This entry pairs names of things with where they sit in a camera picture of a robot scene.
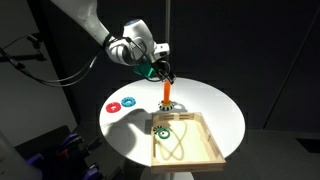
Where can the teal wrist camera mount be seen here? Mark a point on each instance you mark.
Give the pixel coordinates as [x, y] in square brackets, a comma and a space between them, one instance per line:
[143, 70]

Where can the grey vertical pole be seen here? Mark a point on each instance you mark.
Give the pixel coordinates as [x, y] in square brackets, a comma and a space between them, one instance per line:
[168, 20]

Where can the white table pedestal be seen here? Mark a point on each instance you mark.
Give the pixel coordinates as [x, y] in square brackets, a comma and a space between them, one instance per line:
[146, 175]

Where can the shallow wooden box tray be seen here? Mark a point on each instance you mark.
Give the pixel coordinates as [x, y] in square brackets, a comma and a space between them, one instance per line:
[186, 166]

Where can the orange stacking peg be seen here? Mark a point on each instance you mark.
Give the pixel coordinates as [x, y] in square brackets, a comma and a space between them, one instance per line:
[166, 93]

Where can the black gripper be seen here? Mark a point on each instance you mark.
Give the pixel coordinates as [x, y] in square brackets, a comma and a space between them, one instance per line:
[161, 66]

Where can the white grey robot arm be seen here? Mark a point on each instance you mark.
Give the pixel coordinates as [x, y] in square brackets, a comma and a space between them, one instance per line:
[86, 16]

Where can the black white striped peg base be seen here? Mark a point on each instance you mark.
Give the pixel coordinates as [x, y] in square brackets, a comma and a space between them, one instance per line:
[166, 108]

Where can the black perforated mounting board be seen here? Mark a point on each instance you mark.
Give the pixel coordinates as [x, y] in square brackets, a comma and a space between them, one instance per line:
[50, 136]

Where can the orange blue black spring clamp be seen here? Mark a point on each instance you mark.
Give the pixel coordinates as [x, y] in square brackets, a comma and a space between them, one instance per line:
[91, 173]
[71, 141]

